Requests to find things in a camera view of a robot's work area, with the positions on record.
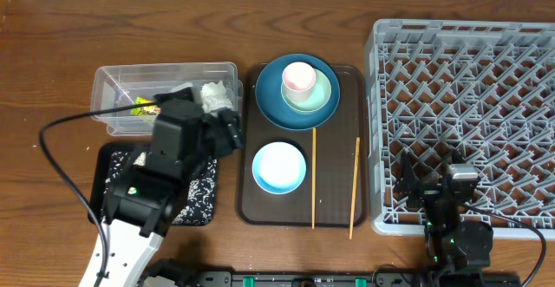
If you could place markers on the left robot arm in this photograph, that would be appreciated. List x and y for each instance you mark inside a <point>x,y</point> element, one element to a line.
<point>141,203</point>

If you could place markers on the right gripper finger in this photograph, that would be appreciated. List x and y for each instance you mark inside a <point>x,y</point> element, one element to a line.
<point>406,185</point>
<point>457,158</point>

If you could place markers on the light blue bowl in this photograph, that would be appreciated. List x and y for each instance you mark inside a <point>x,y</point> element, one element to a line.
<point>278,168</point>

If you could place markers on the wooden chopstick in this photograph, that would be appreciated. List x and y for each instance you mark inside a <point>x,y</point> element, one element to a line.
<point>354,188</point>
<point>313,177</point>

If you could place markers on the light green small plate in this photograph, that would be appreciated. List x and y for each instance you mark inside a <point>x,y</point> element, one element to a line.
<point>319,97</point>

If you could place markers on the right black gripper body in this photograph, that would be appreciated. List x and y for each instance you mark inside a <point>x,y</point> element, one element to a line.
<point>428,192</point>

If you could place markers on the black plastic tray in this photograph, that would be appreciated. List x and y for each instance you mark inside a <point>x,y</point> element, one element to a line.
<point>98,191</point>

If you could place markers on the yellow snack wrapper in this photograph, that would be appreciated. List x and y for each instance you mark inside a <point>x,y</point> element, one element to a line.
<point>145,107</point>

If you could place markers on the brown plastic serving tray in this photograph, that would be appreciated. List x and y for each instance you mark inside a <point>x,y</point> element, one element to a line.
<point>337,141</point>

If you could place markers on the white rice grains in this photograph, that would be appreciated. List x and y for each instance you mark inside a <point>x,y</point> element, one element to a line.
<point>201,196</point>

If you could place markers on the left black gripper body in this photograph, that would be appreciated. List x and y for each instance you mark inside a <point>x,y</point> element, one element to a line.
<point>220,138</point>

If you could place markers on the dark blue round plate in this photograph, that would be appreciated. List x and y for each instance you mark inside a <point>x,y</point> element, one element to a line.
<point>273,105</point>

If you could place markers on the grey plastic dishwasher rack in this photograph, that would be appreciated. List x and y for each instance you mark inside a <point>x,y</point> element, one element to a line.
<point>483,89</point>

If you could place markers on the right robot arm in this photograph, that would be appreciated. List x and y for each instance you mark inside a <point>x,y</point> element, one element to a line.
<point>460,248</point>

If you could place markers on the pink plastic cup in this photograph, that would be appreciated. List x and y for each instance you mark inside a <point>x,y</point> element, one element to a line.
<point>299,79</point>

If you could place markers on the white tissue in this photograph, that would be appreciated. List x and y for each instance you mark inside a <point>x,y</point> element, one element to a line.
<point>216,96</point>

